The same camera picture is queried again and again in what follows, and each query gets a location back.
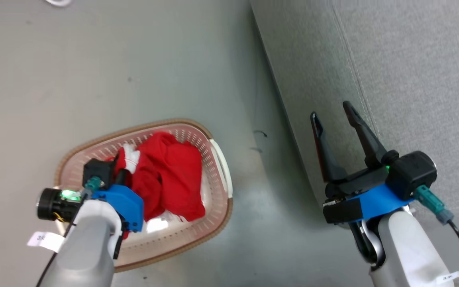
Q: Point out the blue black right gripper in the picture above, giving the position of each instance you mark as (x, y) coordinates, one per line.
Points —
(369, 201)

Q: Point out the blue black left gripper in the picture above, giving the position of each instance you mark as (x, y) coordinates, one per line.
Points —
(124, 203)

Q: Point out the red garment with white stripes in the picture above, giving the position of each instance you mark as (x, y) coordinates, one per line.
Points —
(173, 175)

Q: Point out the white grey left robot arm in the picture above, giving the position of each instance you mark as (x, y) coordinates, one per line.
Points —
(84, 251)

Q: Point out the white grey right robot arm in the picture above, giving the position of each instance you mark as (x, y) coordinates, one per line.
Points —
(405, 251)

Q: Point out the pink plastic laundry basket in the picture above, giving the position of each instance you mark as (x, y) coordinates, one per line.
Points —
(213, 187)

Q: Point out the grey fabric sofa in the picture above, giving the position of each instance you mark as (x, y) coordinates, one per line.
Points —
(393, 71)

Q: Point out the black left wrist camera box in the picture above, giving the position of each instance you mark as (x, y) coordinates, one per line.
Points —
(98, 169)

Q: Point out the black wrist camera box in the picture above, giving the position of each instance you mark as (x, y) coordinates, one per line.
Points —
(98, 169)
(412, 173)

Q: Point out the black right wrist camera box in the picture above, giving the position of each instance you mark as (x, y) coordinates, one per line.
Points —
(412, 173)

